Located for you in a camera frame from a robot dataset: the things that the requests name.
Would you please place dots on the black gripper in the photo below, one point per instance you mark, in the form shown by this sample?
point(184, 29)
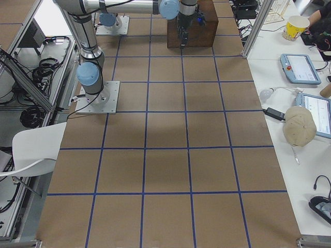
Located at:
point(182, 21)

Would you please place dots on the person forearm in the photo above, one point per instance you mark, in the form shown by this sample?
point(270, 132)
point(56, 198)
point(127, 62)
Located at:
point(323, 12)

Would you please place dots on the dark wooden drawer box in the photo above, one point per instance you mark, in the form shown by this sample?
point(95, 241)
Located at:
point(199, 36)

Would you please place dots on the white light bulb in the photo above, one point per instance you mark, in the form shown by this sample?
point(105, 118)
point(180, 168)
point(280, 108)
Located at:
point(266, 94)

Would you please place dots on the yellow popcorn bucket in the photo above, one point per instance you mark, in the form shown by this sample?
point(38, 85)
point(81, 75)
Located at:
point(294, 27)

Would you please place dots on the upper blue teach pendant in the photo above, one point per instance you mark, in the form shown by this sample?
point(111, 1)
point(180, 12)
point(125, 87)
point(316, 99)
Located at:
point(299, 69)

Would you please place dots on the blue teach pendant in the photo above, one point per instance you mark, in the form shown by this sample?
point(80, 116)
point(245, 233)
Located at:
point(320, 110)
point(299, 69)

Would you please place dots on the black power adapter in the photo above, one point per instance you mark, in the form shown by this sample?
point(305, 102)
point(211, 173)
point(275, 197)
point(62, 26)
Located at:
point(275, 114)

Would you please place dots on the grey electronics box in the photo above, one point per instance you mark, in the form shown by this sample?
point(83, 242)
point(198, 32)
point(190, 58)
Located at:
point(33, 38)

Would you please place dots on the beige baseball cap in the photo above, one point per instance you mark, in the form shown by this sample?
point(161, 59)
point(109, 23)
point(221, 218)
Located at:
point(299, 128)

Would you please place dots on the cardboard tube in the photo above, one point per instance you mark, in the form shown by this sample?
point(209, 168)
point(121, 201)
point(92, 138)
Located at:
point(326, 91)

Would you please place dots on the lower blue teach pendant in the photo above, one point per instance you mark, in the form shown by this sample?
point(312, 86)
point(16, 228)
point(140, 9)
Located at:
point(320, 110)

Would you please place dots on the white plastic chair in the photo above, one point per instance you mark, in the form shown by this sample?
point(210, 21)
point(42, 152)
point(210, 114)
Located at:
point(35, 151)

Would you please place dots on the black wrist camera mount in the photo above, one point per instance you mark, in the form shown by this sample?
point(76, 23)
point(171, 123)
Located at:
point(200, 18)

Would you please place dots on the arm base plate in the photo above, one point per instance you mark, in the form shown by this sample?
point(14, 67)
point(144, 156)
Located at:
point(106, 102)
point(102, 31)

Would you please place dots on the aluminium frame post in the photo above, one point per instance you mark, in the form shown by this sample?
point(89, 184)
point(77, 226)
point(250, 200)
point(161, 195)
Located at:
point(263, 13)

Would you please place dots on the gold wire rack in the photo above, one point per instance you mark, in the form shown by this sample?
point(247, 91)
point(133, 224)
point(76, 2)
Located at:
point(277, 11)

